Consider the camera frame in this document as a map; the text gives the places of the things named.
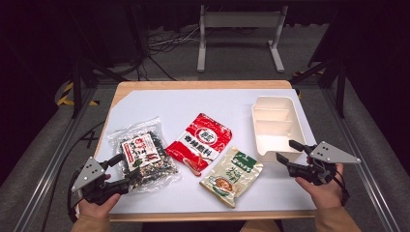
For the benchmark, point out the white divided plastic container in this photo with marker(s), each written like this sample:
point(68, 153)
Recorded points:
point(277, 129)

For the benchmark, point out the white metal stand frame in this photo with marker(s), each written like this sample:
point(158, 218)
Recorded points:
point(240, 19)

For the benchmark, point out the clear bag of dried seaweed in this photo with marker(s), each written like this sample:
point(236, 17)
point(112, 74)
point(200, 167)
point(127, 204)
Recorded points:
point(145, 151)

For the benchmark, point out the green and beige seasoning packet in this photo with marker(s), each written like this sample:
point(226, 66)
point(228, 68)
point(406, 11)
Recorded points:
point(232, 177)

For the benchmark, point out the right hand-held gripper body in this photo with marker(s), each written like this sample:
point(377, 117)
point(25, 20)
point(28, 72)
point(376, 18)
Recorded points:
point(332, 154)

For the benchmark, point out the aluminium rail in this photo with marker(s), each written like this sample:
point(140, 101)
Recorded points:
point(48, 167)
point(361, 167)

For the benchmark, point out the black metal stand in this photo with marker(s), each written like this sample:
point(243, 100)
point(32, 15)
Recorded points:
point(76, 87)
point(340, 90)

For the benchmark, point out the person's left hand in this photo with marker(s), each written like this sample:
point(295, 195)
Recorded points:
point(98, 210)

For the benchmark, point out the person's right hand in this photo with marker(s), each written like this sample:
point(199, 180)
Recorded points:
point(327, 195)

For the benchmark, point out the person's leg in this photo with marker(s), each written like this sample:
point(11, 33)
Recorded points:
point(259, 226)

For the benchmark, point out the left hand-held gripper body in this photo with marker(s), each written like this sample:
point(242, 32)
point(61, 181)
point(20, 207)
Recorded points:
point(88, 174)

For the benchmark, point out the yellow and black hazard tape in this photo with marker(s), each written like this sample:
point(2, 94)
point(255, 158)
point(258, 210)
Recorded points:
point(66, 93)
point(298, 92)

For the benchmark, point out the red and white seasoning packet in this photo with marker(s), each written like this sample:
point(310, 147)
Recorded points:
point(201, 141)

